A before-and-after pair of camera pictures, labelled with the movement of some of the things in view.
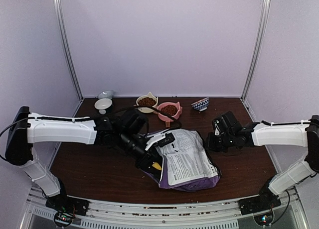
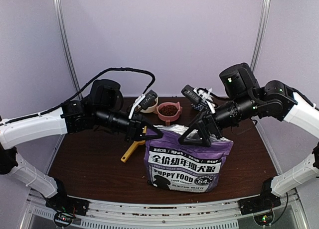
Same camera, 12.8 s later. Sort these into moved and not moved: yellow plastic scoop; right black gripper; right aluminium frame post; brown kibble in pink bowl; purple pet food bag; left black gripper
Moved: left black gripper; yellow plastic scoop; right black gripper; purple pet food bag
Not moved: brown kibble in pink bowl; right aluminium frame post
